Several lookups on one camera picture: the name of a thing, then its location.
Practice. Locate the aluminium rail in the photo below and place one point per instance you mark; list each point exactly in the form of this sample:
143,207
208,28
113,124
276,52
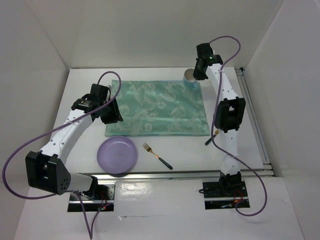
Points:
176,175
267,165

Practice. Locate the aluminium right side rail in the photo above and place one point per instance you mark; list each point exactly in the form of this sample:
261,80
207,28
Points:
267,165

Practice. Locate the gold knife black handle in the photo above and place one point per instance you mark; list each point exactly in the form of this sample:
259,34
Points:
210,139

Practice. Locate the green patterned cloth napkin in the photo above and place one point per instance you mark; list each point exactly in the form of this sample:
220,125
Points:
158,108

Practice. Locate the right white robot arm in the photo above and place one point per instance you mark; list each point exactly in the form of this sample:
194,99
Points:
228,116

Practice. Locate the blue mug white inside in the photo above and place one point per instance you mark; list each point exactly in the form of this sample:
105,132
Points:
188,79

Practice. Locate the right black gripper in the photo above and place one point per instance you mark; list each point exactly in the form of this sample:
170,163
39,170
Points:
196,74

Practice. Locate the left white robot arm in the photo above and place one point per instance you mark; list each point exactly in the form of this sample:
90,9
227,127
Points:
46,168

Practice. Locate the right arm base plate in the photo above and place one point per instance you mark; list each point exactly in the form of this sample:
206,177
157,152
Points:
214,190

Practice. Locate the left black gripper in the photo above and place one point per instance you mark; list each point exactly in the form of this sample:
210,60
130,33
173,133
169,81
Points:
115,115

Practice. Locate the gold fork black handle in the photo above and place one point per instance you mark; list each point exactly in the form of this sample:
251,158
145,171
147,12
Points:
149,150

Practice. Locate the aluminium front rail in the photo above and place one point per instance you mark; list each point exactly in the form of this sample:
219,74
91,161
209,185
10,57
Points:
176,175

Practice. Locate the purple plate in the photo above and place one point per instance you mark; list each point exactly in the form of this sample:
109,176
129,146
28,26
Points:
117,155

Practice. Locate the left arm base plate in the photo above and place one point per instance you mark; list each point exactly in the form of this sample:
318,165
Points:
103,194

